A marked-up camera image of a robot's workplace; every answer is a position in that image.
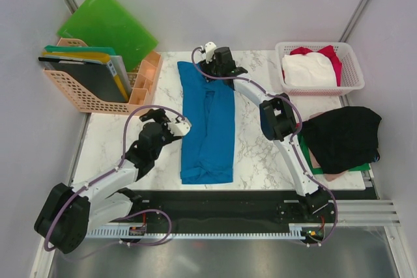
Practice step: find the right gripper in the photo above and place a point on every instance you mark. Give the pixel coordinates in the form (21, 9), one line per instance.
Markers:
(206, 66)

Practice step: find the orange compartment tray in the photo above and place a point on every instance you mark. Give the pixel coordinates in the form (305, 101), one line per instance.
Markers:
(144, 79)

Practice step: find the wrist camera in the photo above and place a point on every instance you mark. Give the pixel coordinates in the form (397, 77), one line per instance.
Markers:
(179, 128)
(209, 49)

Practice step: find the orange file rack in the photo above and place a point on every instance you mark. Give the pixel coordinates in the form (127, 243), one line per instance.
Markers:
(83, 99)

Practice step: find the black folder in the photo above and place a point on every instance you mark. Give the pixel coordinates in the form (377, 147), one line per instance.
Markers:
(99, 79)

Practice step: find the blue t-shirt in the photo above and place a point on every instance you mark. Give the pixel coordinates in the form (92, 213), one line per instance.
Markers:
(207, 155)

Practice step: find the red t-shirt in basket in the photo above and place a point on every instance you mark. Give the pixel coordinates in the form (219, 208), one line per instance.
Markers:
(327, 51)

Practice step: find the black folded t-shirt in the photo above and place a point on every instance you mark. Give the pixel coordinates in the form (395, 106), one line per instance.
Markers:
(343, 138)

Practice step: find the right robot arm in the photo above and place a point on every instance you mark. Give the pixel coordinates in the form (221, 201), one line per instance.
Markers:
(279, 119)

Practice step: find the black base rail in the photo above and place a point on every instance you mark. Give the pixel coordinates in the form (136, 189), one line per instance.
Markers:
(222, 211)

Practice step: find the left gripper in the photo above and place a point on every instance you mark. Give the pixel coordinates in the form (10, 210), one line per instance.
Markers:
(159, 115)

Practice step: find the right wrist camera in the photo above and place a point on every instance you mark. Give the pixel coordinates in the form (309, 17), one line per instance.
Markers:
(209, 49)

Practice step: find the yellow folder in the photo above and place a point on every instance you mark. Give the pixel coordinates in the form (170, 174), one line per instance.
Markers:
(80, 56)

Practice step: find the white plastic basket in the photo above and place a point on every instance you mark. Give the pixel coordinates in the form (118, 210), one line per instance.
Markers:
(351, 74)

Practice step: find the pink folded t-shirt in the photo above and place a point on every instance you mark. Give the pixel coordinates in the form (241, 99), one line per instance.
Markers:
(332, 177)

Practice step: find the white cable duct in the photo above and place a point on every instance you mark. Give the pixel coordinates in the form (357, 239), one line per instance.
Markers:
(129, 232)

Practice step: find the green plastic board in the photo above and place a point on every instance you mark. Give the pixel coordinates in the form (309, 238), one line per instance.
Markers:
(106, 23)

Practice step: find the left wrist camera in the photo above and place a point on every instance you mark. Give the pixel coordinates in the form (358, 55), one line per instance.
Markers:
(179, 128)

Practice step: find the green folded t-shirt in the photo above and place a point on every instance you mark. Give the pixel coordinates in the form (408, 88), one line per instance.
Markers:
(305, 152)

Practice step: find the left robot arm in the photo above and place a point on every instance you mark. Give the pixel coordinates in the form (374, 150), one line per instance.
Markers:
(70, 212)

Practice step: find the teal folder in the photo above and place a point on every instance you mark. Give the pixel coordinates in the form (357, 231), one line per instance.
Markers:
(73, 49)

